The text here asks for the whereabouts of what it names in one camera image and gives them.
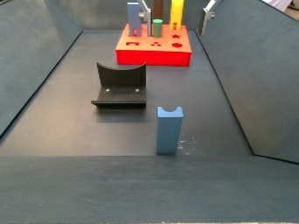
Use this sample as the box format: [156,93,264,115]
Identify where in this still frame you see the red foam shape board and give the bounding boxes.
[116,24,192,67]

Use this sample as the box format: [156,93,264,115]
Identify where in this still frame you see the brown cylinder peg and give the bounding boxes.
[153,0,164,19]

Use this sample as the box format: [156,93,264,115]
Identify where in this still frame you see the blue arch block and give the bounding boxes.
[156,107,182,155]

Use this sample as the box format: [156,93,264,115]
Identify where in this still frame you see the green cylinder peg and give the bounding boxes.
[153,18,162,38]

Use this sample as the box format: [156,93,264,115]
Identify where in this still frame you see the yellow notched block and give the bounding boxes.
[169,0,184,31]

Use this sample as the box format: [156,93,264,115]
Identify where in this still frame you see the black curved stand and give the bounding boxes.
[90,64,146,107]

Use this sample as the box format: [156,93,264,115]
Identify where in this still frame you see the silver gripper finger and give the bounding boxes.
[198,0,217,35]
[137,0,152,37]

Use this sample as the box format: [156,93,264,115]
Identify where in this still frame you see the light blue notched block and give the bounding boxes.
[126,2,141,37]

